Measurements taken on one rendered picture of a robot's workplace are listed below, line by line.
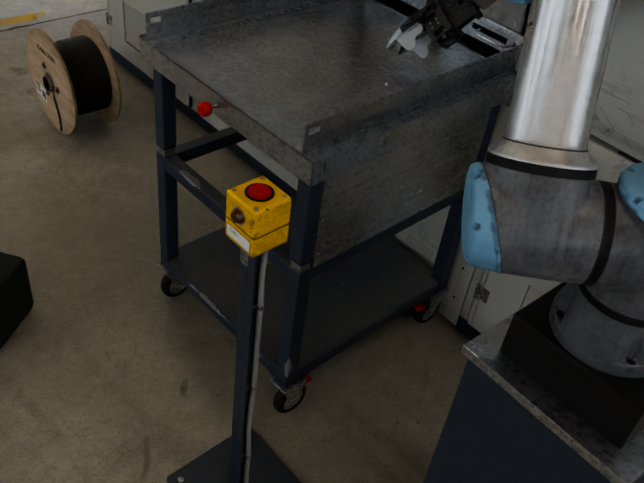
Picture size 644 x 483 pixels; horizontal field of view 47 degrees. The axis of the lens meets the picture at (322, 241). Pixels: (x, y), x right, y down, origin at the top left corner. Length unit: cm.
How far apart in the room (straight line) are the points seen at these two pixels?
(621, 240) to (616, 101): 75
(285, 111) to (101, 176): 136
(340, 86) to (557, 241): 80
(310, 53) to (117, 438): 108
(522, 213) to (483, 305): 122
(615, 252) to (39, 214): 203
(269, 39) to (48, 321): 104
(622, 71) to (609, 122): 12
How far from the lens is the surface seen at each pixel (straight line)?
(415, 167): 173
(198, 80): 166
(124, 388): 209
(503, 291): 213
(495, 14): 195
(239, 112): 156
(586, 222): 103
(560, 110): 101
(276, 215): 122
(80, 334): 224
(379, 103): 153
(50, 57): 292
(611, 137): 181
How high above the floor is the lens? 163
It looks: 40 degrees down
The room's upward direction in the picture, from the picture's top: 8 degrees clockwise
